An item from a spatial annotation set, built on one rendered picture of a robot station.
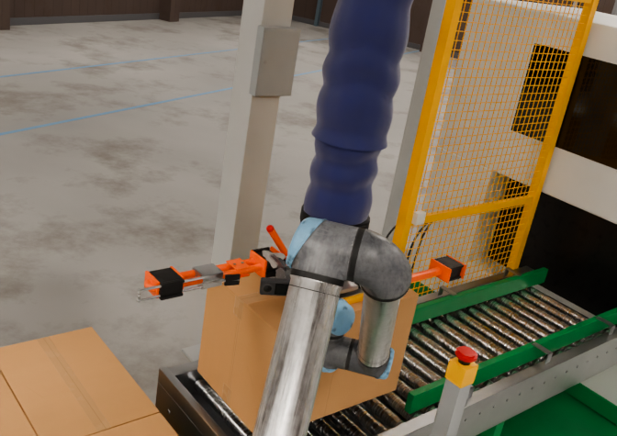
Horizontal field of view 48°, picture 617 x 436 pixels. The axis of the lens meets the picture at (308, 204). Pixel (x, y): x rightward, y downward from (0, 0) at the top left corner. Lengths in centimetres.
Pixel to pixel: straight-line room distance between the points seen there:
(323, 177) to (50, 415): 122
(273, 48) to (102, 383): 152
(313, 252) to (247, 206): 191
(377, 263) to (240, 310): 86
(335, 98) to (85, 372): 140
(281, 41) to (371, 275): 181
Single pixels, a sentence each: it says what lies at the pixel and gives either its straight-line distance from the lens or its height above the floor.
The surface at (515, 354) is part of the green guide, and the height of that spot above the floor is 64.
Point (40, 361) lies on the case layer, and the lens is 285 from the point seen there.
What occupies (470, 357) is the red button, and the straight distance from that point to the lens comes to 228.
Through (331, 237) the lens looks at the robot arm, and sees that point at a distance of 146.
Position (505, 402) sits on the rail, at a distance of 311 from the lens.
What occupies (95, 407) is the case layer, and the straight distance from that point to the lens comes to 262.
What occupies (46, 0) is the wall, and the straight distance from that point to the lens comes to 1294.
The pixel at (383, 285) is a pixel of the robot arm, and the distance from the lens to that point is 148.
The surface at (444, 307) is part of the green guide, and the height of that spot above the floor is 60.
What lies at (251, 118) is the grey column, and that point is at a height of 135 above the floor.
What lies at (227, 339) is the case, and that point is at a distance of 233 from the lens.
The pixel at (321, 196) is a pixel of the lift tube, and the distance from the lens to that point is 216.
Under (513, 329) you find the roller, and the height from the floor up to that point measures 53.
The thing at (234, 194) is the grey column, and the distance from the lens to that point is 331.
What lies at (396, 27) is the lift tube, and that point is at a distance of 203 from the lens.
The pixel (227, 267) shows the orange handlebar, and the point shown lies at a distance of 210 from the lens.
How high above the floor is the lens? 218
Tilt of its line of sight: 21 degrees down
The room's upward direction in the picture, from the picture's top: 10 degrees clockwise
